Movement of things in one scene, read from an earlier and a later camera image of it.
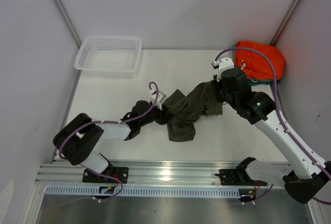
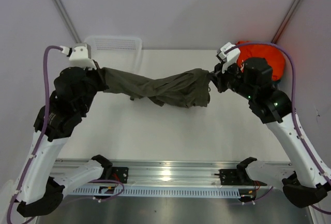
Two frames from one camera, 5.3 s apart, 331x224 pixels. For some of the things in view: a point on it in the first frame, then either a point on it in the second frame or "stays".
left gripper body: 155,115 -> 95,81
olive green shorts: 204,100 -> 189,88
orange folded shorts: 257,66 stays
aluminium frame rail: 161,173 stays
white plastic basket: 109,56 stays
